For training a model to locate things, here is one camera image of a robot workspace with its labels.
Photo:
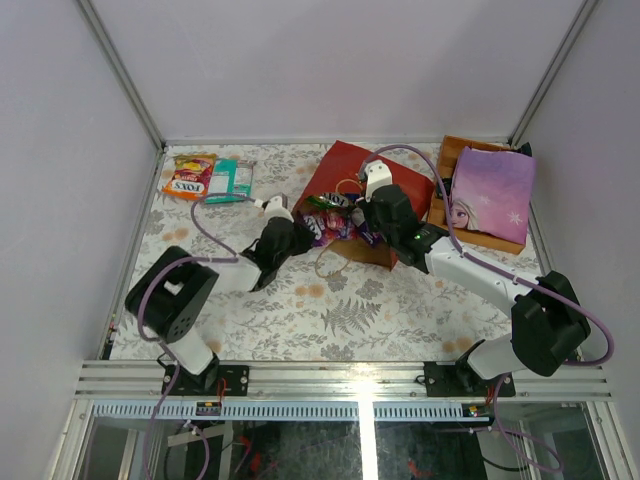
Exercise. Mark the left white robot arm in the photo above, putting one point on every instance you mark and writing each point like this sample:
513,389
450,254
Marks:
170,296

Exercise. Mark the orange Fox's candy bag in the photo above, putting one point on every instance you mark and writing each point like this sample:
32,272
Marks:
191,177

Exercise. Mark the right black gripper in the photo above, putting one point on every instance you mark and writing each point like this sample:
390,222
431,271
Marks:
367,208

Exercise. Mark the purple Fox's candy bag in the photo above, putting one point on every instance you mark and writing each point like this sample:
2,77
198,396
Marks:
329,225

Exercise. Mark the purple Frozen bag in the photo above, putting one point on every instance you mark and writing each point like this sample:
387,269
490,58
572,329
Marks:
491,193

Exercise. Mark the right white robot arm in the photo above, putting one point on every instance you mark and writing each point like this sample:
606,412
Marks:
546,326

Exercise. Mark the green Fox's candy bag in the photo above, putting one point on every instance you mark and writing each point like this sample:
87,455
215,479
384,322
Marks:
330,201

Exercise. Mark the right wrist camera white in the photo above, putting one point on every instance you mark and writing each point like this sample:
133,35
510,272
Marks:
374,175

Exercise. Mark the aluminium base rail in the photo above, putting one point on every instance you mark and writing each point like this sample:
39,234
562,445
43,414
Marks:
333,381

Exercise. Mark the teal snack packet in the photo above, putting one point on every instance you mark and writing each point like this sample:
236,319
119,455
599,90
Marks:
231,180

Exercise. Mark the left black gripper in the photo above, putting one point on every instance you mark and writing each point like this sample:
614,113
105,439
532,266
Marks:
298,235

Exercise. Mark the purple chocolate bar wrapper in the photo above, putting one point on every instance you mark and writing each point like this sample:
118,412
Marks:
363,230

